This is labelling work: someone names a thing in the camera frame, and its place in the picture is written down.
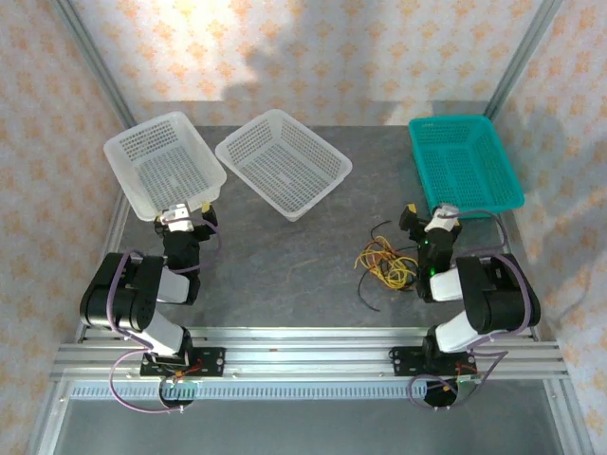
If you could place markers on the white perforated plastic basket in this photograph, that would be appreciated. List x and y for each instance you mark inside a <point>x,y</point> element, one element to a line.
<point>284,163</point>
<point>161,161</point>

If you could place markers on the aluminium frame post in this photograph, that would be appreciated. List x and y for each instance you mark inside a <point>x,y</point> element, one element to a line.
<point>521,57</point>
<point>95,61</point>

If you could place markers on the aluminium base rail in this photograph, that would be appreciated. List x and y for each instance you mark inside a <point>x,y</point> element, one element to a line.
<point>308,360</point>

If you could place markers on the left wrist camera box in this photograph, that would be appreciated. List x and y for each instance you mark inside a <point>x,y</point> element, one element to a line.
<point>175,219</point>

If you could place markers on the small circuit board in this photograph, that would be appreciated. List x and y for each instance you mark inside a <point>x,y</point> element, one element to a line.
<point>180,388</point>
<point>467,385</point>

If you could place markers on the teal perforated plastic basket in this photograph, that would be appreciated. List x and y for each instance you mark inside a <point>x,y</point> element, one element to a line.
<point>462,161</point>

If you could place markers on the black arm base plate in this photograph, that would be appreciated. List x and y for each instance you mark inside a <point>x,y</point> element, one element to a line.
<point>208,361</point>
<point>405,361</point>

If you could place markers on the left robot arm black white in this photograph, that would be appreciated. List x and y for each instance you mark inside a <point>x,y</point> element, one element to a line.
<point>118,289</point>

